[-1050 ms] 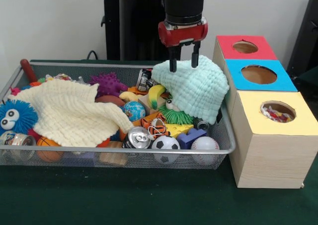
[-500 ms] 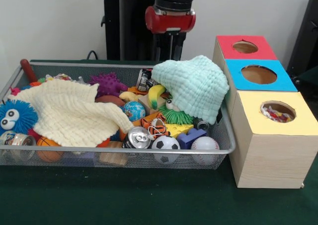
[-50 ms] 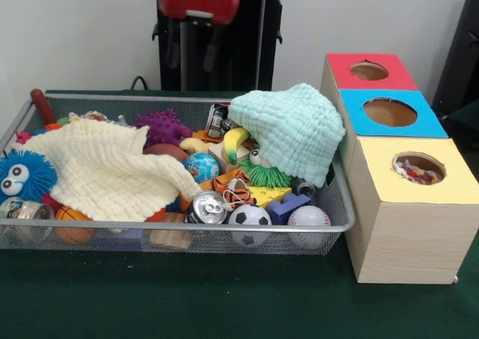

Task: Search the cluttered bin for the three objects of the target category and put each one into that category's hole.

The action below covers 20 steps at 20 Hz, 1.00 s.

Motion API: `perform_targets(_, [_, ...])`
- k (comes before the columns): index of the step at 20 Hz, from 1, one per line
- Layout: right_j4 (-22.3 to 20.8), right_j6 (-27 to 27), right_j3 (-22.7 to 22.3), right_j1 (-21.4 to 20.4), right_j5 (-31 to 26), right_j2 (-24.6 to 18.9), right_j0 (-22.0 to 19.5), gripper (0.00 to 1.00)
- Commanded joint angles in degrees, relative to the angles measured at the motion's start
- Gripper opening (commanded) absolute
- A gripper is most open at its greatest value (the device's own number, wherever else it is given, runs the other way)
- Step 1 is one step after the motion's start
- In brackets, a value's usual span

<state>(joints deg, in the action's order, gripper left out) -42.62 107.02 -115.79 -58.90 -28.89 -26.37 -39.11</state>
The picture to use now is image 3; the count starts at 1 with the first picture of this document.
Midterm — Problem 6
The small blue globe ball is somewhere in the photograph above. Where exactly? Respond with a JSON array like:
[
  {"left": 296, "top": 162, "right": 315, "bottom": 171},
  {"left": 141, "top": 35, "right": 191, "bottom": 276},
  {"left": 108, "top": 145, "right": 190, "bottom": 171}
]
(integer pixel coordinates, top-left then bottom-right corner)
[{"left": 183, "top": 151, "right": 221, "bottom": 185}]

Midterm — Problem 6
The small orange basketball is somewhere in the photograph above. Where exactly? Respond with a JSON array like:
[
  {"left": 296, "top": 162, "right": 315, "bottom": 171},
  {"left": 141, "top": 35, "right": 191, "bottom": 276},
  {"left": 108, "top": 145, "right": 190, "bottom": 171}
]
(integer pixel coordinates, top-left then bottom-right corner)
[{"left": 55, "top": 206, "right": 97, "bottom": 246}]

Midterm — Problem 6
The colourful polka dot cloth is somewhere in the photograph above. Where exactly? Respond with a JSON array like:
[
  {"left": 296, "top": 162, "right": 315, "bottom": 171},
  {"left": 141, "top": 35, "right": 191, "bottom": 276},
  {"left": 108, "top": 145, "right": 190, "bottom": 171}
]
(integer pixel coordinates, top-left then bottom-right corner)
[{"left": 392, "top": 158, "right": 445, "bottom": 185}]

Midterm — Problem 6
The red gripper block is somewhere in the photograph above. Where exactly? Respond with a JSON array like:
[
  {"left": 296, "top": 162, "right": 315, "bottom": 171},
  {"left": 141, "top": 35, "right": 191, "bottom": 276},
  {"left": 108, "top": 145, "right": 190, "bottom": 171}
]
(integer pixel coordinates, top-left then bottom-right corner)
[{"left": 156, "top": 0, "right": 241, "bottom": 73}]

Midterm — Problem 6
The cream waffle cloth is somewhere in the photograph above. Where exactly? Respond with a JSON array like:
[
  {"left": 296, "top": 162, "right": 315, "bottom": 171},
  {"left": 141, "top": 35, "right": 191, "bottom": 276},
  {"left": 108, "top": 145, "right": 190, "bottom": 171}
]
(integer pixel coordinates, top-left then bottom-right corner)
[{"left": 13, "top": 120, "right": 203, "bottom": 223}]

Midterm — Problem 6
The labelled tin can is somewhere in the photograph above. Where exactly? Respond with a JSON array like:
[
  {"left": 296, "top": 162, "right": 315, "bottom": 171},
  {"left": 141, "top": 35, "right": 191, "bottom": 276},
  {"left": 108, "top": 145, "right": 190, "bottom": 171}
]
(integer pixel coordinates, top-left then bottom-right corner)
[{"left": 0, "top": 197, "right": 56, "bottom": 242}]

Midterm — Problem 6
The shallow clear mesh bin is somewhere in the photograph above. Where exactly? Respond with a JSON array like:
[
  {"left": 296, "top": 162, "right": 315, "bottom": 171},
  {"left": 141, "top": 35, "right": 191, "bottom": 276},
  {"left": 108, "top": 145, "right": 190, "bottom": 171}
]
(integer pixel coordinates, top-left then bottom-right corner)
[{"left": 0, "top": 91, "right": 356, "bottom": 256}]

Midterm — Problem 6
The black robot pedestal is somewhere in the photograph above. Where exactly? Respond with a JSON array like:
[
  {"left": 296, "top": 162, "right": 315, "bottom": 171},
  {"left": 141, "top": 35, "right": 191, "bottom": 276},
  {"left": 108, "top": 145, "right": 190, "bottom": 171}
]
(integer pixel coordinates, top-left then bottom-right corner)
[{"left": 144, "top": 0, "right": 302, "bottom": 92}]

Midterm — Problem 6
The green spiky toy with eyes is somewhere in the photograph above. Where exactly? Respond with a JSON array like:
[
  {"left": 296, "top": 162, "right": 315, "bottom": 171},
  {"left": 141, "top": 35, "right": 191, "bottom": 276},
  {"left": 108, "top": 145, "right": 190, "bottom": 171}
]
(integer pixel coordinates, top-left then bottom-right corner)
[{"left": 238, "top": 148, "right": 293, "bottom": 189}]

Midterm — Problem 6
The dark green table cloth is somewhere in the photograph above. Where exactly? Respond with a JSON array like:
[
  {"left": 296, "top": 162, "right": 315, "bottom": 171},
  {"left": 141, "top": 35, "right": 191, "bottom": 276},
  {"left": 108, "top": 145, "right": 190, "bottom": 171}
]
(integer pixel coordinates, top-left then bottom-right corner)
[{"left": 0, "top": 88, "right": 479, "bottom": 339}]

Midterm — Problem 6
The yellow and green banana toy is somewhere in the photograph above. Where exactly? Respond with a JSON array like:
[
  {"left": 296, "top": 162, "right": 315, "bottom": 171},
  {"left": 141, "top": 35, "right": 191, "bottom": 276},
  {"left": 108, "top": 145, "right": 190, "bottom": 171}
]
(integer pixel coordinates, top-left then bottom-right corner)
[{"left": 222, "top": 127, "right": 252, "bottom": 166}]

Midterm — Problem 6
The red wooden handle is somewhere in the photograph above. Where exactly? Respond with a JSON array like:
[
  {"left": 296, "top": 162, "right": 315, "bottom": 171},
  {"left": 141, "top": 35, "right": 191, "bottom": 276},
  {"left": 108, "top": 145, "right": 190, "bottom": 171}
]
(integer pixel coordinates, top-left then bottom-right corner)
[{"left": 30, "top": 88, "right": 58, "bottom": 125}]

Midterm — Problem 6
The neighbouring green covered table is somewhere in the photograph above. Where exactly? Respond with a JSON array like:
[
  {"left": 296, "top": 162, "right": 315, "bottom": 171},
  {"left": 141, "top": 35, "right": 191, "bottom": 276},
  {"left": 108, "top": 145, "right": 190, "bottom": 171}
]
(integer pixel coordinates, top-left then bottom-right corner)
[{"left": 439, "top": 99, "right": 479, "bottom": 153}]

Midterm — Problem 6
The crushed black and red can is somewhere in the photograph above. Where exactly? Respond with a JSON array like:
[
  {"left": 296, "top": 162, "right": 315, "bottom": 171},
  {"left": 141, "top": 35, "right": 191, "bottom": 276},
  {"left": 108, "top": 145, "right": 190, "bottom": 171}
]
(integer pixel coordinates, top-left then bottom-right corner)
[{"left": 204, "top": 103, "right": 237, "bottom": 138}]

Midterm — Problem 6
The mint waffle cloth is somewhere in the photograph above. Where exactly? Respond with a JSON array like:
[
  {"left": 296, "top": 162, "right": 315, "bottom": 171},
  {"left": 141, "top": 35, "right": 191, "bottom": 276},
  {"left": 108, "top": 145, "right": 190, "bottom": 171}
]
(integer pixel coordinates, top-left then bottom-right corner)
[{"left": 228, "top": 83, "right": 347, "bottom": 189}]

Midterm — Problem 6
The plain wooden block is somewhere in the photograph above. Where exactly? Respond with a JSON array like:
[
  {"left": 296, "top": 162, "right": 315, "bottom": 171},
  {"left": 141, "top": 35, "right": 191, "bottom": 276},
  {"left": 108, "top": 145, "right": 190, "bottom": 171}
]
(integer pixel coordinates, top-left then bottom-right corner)
[{"left": 149, "top": 212, "right": 194, "bottom": 251}]

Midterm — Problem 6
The blue spiky ball with eyes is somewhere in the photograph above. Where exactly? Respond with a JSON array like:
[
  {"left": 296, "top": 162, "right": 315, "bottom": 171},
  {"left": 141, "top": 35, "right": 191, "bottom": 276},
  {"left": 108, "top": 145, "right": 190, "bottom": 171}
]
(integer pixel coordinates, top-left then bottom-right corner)
[{"left": 0, "top": 150, "right": 59, "bottom": 205}]

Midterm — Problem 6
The purple spiky toy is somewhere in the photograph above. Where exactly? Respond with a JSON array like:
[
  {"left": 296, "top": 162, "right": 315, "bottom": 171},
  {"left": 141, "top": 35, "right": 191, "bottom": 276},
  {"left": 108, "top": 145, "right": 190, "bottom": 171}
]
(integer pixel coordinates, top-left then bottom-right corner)
[{"left": 133, "top": 109, "right": 194, "bottom": 147}]

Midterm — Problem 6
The white baseball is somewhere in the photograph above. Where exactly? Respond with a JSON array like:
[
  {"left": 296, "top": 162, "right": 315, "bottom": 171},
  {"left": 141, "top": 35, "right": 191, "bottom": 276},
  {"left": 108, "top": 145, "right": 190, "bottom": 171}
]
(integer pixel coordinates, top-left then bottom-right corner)
[{"left": 287, "top": 204, "right": 332, "bottom": 250}]

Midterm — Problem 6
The black and white soccer ball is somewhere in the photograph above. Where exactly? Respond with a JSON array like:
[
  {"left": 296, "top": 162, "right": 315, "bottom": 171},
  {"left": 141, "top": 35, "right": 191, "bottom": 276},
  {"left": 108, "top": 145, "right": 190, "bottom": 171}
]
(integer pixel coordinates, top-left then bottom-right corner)
[{"left": 228, "top": 204, "right": 273, "bottom": 248}]

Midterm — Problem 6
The silver drink can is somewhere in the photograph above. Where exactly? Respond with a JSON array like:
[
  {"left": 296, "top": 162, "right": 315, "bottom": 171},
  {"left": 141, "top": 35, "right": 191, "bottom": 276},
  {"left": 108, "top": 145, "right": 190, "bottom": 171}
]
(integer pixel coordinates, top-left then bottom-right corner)
[{"left": 183, "top": 191, "right": 229, "bottom": 225}]

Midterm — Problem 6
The black looped cable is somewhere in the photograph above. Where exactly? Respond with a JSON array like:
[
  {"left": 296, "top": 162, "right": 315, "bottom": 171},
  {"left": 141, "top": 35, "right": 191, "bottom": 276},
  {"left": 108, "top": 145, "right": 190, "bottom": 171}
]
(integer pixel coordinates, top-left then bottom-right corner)
[{"left": 130, "top": 76, "right": 153, "bottom": 91}]

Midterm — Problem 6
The black upright stand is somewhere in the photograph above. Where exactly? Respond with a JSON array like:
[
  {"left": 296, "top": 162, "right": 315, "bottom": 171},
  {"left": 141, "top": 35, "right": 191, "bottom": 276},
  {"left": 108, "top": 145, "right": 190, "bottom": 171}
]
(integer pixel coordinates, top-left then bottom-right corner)
[{"left": 430, "top": 0, "right": 479, "bottom": 112}]

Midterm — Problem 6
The wooden box with three holes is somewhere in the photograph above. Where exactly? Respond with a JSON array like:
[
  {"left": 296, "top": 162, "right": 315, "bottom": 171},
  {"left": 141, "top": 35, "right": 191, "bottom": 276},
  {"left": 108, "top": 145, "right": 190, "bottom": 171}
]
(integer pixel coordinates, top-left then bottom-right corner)
[{"left": 318, "top": 52, "right": 479, "bottom": 284}]

